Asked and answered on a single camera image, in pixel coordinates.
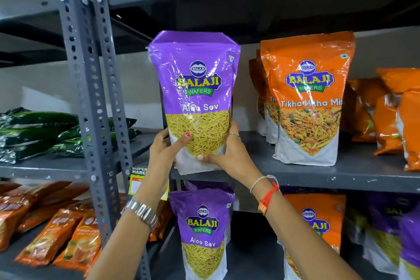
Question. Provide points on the person's left hand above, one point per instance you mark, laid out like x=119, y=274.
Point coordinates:
x=159, y=158

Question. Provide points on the person's right hand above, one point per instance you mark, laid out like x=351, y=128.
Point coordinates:
x=237, y=161

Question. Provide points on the person's left thumb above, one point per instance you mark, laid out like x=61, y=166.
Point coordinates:
x=182, y=142

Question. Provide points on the person's right thumb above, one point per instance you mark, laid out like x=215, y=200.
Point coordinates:
x=211, y=158

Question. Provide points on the purple snack packet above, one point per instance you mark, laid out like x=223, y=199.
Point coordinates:
x=410, y=243
x=210, y=185
x=203, y=224
x=197, y=89
x=384, y=230

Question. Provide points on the person's left forearm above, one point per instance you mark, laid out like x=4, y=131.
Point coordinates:
x=128, y=243

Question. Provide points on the person's right forearm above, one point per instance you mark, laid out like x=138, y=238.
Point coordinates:
x=302, y=240

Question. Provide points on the yellow white shelf label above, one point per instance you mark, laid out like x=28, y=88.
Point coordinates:
x=136, y=184

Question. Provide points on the orange snack packet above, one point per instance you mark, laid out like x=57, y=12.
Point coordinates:
x=257, y=92
x=385, y=125
x=323, y=214
x=308, y=92
x=269, y=115
x=411, y=125
x=359, y=109

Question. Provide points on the silver wristwatch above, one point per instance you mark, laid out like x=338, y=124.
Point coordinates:
x=143, y=213

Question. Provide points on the grey metal shelf rack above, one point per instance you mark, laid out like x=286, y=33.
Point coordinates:
x=361, y=174
x=82, y=76

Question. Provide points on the pile of green packets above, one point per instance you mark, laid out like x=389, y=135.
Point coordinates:
x=36, y=135

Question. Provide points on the pile of orange tea packets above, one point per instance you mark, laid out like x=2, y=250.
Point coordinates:
x=49, y=224

